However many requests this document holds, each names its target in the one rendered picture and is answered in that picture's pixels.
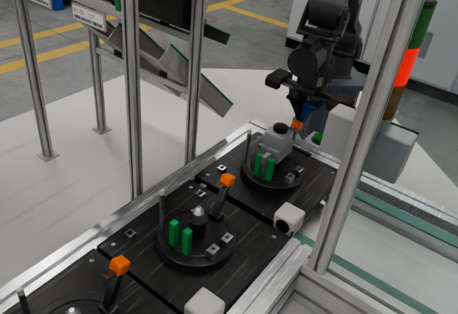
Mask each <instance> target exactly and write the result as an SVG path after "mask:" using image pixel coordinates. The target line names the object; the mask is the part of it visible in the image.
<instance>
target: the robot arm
mask: <svg viewBox="0 0 458 314"><path fill-rule="evenodd" d="M362 1H363V0H308V2H307V4H306V6H305V9H304V12H303V15H302V17H301V20H300V23H299V25H298V28H297V30H296V33H297V34H299V35H303V41H302V42H301V44H300V45H299V46H297V47H296V48H295V49H294V50H293V51H292V52H291V53H290V55H289V57H288V68H289V70H290V72H288V71H286V70H284V69H281V68H279V69H277V70H275V71H274V72H272V73H270V74H268V75H267V77H266V79H265V85H266V86H268V87H271V88H273V89H275V90H277V89H279V88H280V86H281V84H282V85H284V86H286V87H289V94H288V95H287V96H286V98H287V99H289V100H290V103H291V105H292V108H293V110H294V112H295V116H296V119H297V120H298V121H300V122H302V123H303V124H304V122H305V121H306V120H307V118H308V117H309V115H310V114H311V112H312V111H313V110H317V109H318V108H319V107H320V106H322V105H323V104H324V103H326V110H327V111H331V110H332V109H333V108H334V107H335V106H337V105H338V104H339V103H340V102H343V103H345V104H348V105H351V106H353V105H354V98H353V96H352V95H349V94H347V93H344V92H341V91H338V92H337V93H335V94H333V95H331V94H329V92H328V91H324V90H323V88H324V87H327V86H328V82H329V83H331V81H332V79H352V77H351V75H350V71H351V69H352V64H353V61H354V60H356V59H359V58H360V57H361V53H362V49H363V43H362V39H363V38H362V37H361V32H362V26H361V24H360V22H359V20H358V16H359V13H360V10H361V4H362ZM307 20H308V24H309V25H313V26H316V27H317V28H314V27H309V26H305V24H306V22H307ZM293 75H294V76H296V77H297V81H295V80H293V79H292V76H293ZM308 96H309V100H308V101H307V98H308Z"/></svg>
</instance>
